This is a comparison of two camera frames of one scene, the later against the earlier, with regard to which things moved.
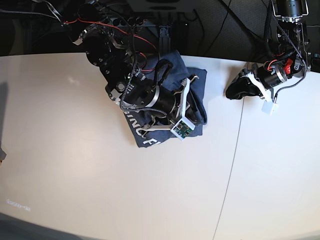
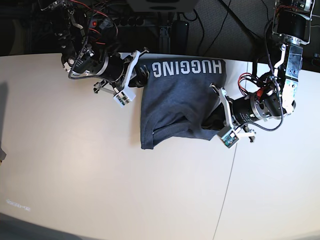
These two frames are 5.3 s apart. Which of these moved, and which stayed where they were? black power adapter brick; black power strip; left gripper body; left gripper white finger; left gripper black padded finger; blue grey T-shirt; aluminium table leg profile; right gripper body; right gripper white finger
Moved: left gripper black padded finger; right gripper body; right gripper white finger; left gripper body; left gripper white finger; blue grey T-shirt
Stayed: aluminium table leg profile; black power strip; black power adapter brick
